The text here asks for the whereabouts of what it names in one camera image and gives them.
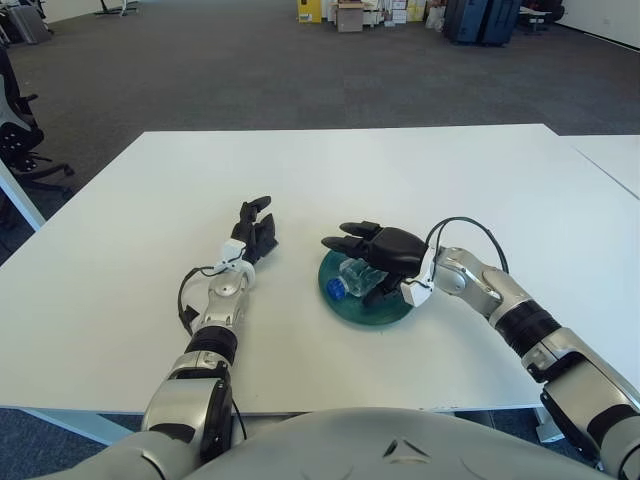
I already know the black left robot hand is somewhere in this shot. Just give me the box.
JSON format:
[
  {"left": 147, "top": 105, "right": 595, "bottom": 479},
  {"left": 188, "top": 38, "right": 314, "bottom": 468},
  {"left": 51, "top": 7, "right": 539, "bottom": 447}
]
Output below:
[{"left": 230, "top": 195, "right": 280, "bottom": 265}]

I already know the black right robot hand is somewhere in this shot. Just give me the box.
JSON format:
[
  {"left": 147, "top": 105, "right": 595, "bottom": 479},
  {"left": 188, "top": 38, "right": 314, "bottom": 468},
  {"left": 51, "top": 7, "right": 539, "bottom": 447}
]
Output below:
[{"left": 320, "top": 219, "right": 431, "bottom": 310}]

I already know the clear bottle with blue cap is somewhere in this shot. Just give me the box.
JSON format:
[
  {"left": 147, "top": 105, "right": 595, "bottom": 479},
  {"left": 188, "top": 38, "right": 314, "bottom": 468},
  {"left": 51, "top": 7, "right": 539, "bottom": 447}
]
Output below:
[{"left": 325, "top": 257, "right": 389, "bottom": 301}]

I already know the teal round plate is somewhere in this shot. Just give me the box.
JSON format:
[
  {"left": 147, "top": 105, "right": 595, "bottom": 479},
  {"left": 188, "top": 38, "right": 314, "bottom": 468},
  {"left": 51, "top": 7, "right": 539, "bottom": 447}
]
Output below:
[{"left": 317, "top": 248, "right": 426, "bottom": 327}]

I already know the grey robot torso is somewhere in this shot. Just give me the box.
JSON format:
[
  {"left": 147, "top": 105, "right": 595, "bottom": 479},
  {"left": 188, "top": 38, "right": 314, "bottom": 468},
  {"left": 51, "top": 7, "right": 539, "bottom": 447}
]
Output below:
[{"left": 29, "top": 405, "right": 616, "bottom": 480}]

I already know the yellow box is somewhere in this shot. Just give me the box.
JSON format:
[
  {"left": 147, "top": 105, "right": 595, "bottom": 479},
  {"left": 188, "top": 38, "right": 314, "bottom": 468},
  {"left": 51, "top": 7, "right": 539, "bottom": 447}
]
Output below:
[{"left": 297, "top": 0, "right": 323, "bottom": 24}]

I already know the white shelf with boxes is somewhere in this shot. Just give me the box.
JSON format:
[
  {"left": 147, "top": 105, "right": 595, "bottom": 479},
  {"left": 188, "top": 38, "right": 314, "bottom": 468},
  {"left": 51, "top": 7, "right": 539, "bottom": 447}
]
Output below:
[{"left": 324, "top": 0, "right": 446, "bottom": 26}]

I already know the white table leg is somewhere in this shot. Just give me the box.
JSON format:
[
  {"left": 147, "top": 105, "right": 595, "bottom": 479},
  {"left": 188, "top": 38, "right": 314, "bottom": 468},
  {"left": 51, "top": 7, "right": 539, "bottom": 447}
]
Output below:
[{"left": 0, "top": 159, "right": 41, "bottom": 232}]

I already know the blue suitcase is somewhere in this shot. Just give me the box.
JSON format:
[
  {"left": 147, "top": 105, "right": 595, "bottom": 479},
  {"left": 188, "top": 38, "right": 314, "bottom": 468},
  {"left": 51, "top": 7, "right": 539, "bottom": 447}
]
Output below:
[{"left": 477, "top": 0, "right": 521, "bottom": 48}]

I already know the black office chair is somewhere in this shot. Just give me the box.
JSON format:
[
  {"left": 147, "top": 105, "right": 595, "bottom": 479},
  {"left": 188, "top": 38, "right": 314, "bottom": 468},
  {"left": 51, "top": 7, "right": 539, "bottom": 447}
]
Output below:
[{"left": 0, "top": 44, "right": 76, "bottom": 201}]

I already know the white chair base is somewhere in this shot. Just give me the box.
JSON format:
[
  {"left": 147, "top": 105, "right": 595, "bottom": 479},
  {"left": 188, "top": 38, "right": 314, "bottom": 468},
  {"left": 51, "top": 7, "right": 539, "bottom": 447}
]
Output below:
[{"left": 94, "top": 0, "right": 139, "bottom": 17}]

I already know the small desk with chair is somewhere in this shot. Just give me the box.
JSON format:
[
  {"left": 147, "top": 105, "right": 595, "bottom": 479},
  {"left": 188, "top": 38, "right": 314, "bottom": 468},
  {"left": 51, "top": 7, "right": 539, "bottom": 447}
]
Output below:
[{"left": 517, "top": 4, "right": 566, "bottom": 36}]

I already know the grey bin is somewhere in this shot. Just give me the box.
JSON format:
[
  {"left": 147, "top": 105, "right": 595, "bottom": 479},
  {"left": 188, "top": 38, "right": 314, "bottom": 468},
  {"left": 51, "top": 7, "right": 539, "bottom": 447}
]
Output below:
[{"left": 0, "top": 7, "right": 54, "bottom": 46}]

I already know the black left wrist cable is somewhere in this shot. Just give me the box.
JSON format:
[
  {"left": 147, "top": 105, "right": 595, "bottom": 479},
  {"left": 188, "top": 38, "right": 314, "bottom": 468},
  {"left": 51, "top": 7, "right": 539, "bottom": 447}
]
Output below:
[{"left": 177, "top": 264, "right": 231, "bottom": 336}]

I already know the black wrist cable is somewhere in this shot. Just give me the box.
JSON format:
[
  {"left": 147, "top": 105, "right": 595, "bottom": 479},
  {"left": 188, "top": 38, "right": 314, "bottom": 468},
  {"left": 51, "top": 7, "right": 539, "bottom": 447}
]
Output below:
[
  {"left": 177, "top": 264, "right": 231, "bottom": 336},
  {"left": 424, "top": 216, "right": 510, "bottom": 274}
]

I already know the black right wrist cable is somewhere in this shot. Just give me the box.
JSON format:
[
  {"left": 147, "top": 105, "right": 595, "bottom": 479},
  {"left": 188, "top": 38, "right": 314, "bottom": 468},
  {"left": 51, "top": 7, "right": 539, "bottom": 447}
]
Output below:
[{"left": 424, "top": 216, "right": 510, "bottom": 274}]

